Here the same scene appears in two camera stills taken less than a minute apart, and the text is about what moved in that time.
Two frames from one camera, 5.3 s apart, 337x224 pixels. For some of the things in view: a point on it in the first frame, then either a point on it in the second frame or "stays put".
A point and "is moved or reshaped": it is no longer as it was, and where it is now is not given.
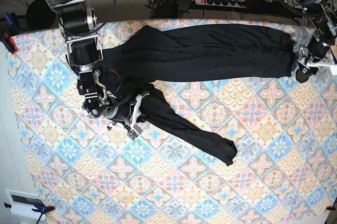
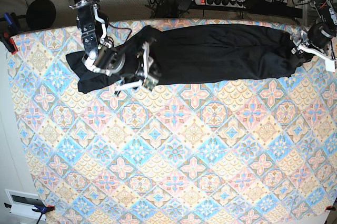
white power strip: [220, 1] stays put
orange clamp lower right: [330, 207] stays put
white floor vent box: [22, 203] stays put
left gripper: [120, 113] → [129, 62]
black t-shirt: [181, 52] is moved or reshaped
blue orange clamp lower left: [41, 208] stays put
